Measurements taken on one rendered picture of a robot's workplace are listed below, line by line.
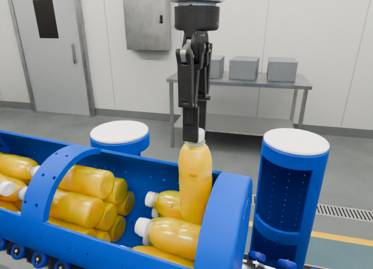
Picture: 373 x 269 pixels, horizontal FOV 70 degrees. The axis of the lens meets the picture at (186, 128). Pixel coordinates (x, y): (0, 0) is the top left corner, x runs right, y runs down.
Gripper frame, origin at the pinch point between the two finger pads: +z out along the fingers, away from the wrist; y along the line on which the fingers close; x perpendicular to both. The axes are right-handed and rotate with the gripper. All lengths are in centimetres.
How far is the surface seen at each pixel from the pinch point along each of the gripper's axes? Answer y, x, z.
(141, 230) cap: -7.7, 9.0, 23.5
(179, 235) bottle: -8.0, 0.2, 21.5
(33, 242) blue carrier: -14.9, 32.7, 28.4
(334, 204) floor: 186, -72, 135
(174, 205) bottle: 1.8, 5.3, 23.0
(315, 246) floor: 127, -53, 135
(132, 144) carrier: 48, 46, 35
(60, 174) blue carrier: -7.4, 29.0, 14.4
